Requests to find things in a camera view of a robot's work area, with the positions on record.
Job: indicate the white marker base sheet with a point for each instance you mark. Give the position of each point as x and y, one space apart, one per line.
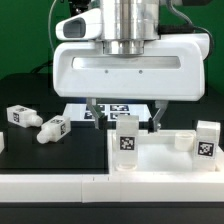
80 112

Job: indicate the white square tabletop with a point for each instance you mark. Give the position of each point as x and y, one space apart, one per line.
163 151

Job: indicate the white front fence bar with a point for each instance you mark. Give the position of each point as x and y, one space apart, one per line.
152 187

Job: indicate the white left fence piece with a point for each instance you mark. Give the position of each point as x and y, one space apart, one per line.
1 142

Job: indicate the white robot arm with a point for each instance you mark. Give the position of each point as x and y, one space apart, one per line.
170 20

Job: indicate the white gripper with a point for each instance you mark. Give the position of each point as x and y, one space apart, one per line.
103 56

